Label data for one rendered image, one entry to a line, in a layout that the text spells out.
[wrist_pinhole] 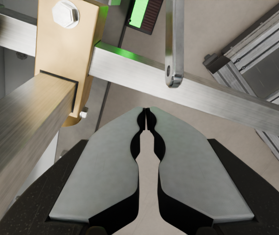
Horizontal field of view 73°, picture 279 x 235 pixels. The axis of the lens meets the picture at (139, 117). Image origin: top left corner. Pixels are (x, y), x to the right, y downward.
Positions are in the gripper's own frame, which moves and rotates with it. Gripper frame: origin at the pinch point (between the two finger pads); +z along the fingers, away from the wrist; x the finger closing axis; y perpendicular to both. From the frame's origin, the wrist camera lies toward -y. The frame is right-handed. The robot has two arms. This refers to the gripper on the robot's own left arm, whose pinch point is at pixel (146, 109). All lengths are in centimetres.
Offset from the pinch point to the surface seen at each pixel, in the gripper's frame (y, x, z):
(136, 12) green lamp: -4.9, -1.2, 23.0
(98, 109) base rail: 12.4, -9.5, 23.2
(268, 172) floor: 107, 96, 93
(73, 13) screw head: -5.4, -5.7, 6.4
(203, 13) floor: -2, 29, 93
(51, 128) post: 2.4, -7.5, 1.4
